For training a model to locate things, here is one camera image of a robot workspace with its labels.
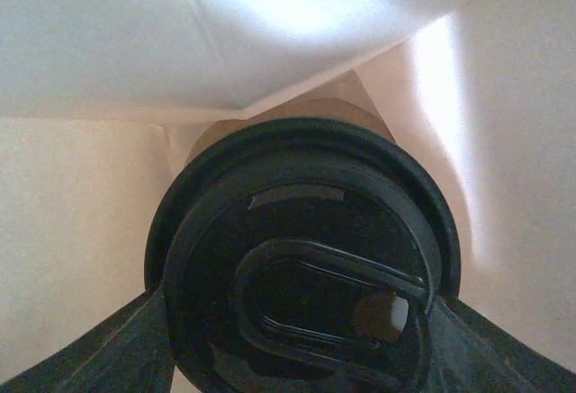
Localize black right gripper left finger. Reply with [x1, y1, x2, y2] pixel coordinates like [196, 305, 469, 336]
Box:
[1, 287, 175, 392]

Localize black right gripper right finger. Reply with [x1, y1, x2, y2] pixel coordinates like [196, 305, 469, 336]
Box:
[423, 297, 575, 392]

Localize black cup lid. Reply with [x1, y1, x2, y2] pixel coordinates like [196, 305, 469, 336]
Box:
[144, 118, 461, 392]

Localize orange paper bag white handles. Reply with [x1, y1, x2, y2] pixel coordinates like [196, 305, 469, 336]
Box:
[1, 0, 575, 380]

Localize pulp cup carrier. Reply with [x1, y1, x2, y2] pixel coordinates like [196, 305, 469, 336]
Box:
[185, 98, 396, 165]

